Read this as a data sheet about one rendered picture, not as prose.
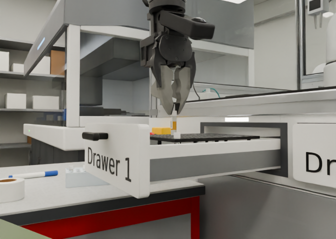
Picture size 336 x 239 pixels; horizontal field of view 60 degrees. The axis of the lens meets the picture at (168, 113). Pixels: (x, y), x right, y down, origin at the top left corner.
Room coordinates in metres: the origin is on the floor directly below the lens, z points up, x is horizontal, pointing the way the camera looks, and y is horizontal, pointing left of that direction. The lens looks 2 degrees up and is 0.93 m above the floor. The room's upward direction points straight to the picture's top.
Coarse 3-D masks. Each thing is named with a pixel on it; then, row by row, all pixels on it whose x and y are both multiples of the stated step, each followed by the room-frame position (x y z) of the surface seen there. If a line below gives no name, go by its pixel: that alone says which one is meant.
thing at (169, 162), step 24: (168, 144) 0.48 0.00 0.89; (192, 144) 0.50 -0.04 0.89; (216, 144) 0.53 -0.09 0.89; (240, 144) 0.56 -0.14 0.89; (264, 144) 0.59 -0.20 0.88; (168, 168) 0.47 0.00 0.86; (192, 168) 0.50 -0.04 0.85; (216, 168) 0.52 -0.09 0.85; (240, 168) 0.56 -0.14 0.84; (264, 168) 0.59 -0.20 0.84
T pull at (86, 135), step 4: (84, 132) 0.55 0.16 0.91; (88, 132) 0.53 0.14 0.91; (92, 132) 0.52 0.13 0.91; (96, 132) 0.54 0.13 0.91; (100, 132) 0.54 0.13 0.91; (104, 132) 0.54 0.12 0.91; (84, 136) 0.54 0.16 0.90; (88, 136) 0.52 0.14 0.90; (92, 136) 0.50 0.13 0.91; (96, 136) 0.50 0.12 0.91; (100, 136) 0.53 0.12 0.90; (104, 136) 0.53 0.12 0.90; (92, 140) 0.51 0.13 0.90; (96, 140) 0.51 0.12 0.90
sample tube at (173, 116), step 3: (174, 111) 0.54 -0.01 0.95; (171, 114) 0.55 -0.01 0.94; (174, 114) 0.54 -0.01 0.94; (171, 117) 0.55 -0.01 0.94; (174, 117) 0.55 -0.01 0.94; (171, 120) 0.55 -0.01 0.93; (174, 120) 0.55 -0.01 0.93; (171, 123) 0.55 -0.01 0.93; (174, 123) 0.55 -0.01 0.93; (171, 126) 0.55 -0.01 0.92; (174, 126) 0.55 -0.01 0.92; (171, 129) 0.55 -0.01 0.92; (174, 129) 0.55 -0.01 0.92; (171, 132) 0.55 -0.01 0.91
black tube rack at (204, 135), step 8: (160, 136) 0.61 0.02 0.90; (168, 136) 0.61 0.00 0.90; (184, 136) 0.62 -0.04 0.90; (192, 136) 0.62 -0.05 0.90; (200, 136) 0.61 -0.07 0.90; (208, 136) 0.61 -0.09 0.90; (216, 136) 0.60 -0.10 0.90; (224, 136) 0.61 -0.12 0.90; (232, 136) 0.61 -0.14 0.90; (240, 136) 0.61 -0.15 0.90; (248, 136) 0.62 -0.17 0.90; (256, 136) 0.64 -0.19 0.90
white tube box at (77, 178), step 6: (66, 168) 0.83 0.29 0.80; (78, 168) 0.84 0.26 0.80; (66, 174) 0.76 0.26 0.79; (72, 174) 0.76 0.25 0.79; (78, 174) 0.77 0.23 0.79; (84, 174) 0.77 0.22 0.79; (90, 174) 0.78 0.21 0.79; (66, 180) 0.76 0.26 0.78; (72, 180) 0.76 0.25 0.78; (78, 180) 0.77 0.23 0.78; (84, 180) 0.77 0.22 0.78; (90, 180) 0.78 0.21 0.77; (96, 180) 0.78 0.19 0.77; (102, 180) 0.79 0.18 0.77; (66, 186) 0.76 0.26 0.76; (72, 186) 0.76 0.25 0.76; (78, 186) 0.77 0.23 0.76
